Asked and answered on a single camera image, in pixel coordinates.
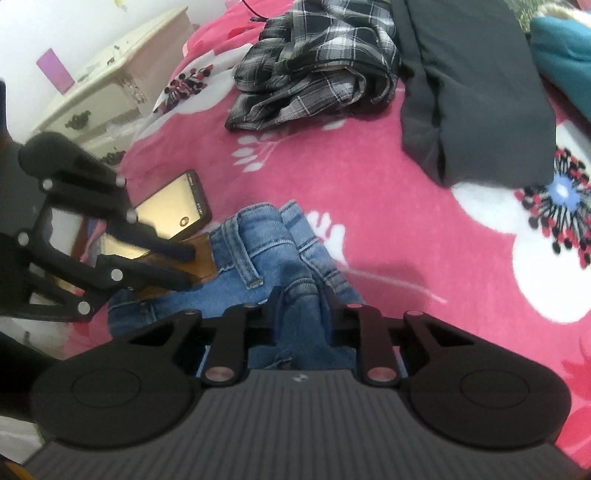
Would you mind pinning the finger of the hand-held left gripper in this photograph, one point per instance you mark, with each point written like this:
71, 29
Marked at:
171, 280
175, 251

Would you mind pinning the purple card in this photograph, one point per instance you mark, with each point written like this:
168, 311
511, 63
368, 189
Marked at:
55, 71

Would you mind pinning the pink floral blanket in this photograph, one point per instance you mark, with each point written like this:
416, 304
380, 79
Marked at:
369, 207

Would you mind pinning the pink grey patchwork quilt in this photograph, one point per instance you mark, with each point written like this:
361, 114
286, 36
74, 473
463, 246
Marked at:
563, 69

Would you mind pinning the smartphone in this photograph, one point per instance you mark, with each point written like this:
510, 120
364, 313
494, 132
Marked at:
175, 203

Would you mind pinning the cream nightstand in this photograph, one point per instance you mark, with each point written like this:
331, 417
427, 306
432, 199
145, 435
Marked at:
92, 92

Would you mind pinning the blue jeans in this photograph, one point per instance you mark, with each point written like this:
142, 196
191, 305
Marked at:
258, 249

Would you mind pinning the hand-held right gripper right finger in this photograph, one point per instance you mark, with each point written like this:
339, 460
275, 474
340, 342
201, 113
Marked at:
339, 323

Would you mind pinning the black white plaid shirt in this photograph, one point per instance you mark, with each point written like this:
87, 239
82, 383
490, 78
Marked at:
314, 60

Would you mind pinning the black pants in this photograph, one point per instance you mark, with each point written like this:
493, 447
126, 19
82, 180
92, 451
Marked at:
471, 92

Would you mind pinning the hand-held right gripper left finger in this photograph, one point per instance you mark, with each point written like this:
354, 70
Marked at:
270, 318

